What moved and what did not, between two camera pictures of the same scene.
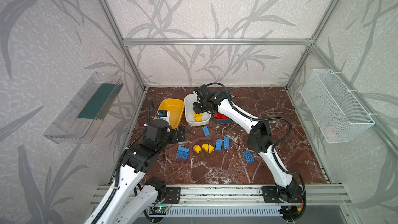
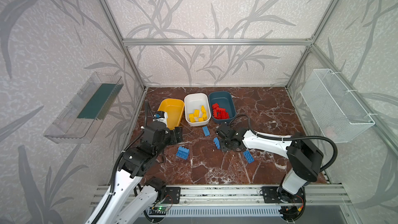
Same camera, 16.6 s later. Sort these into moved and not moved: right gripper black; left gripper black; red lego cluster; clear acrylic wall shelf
Moved: right gripper black
Not moved: red lego cluster; clear acrylic wall shelf; left gripper black
